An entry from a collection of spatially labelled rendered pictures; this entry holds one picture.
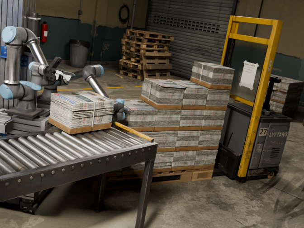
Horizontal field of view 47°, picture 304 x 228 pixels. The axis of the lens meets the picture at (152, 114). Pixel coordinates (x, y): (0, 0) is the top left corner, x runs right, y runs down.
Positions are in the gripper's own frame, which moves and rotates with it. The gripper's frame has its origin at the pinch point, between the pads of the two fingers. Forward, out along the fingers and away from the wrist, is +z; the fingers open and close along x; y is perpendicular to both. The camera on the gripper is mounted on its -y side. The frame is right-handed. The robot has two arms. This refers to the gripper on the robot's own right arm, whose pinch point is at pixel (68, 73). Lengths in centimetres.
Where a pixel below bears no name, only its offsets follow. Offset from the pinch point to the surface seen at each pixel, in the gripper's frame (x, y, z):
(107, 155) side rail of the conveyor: -4, 44, 42
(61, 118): -11.5, 34.0, -9.9
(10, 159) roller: 43, 50, 11
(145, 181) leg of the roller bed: -50, 67, 48
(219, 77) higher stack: -179, -20, 37
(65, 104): -8.4, 22.5, -5.6
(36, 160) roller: 33, 49, 20
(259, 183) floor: -246, 91, 95
